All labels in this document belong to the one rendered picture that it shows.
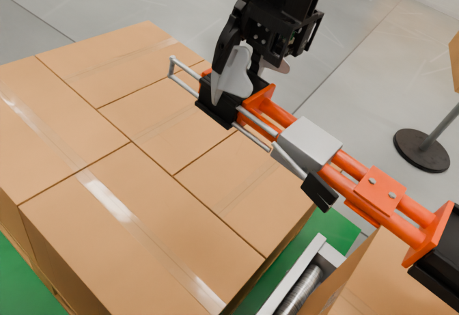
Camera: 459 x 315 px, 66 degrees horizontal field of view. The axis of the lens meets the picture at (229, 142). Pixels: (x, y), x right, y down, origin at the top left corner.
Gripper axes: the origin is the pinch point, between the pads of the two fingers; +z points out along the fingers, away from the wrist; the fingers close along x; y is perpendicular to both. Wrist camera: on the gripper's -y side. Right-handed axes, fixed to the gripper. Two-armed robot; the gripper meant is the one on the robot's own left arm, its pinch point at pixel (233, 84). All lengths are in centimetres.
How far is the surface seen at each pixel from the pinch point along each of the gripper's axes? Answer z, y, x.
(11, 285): 118, -52, -29
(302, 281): 64, 26, 23
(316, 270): 63, 28, 29
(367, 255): 23.2, 30.5, 10.7
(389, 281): 23.2, 35.6, 9.1
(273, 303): 57, 24, 9
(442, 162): 115, 56, 199
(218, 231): 64, -1, 17
